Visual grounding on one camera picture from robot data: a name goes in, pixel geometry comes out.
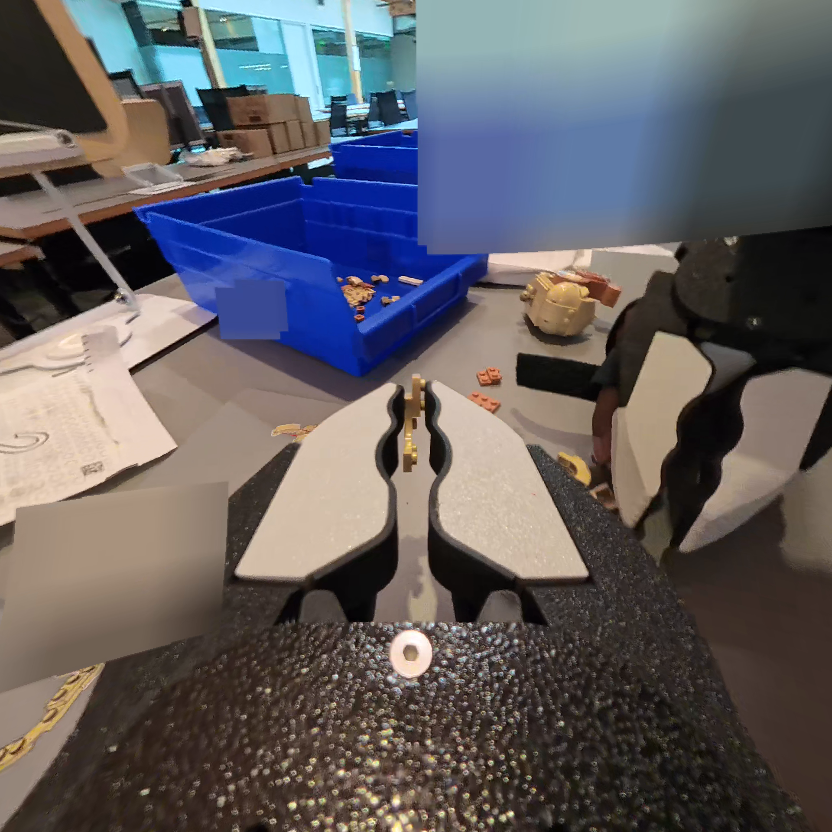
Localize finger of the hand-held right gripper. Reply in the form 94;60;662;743
610;328;716;540
663;364;832;555

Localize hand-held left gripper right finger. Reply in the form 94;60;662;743
426;380;590;584

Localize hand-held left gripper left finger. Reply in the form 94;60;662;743
234;382;399;584

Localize tan curved plate chain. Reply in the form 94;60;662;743
403;374;429;473

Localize grey desk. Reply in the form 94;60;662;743
0;247;832;832

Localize person's right hand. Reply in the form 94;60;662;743
591;383;617;468

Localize tan domed brick model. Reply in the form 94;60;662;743
520;268;621;338

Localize pile of small bricks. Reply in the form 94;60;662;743
337;274;425;324

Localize white paper sheet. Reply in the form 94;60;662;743
0;292;218;374

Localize blue plastic bin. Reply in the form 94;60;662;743
330;130;418;186
133;175;490;378

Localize long wooden table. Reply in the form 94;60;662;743
0;146;332;241

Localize white plastic bags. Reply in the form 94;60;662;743
177;146;253;167

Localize clear plastic tray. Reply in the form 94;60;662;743
122;162;185;191

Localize stack of cardboard boxes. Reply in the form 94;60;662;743
216;93;332;158

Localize plain cardboard box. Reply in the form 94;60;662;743
120;97;173;163

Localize clear screen stand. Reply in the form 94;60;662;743
0;127;140;321

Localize tan framed screen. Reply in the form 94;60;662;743
0;0;129;165

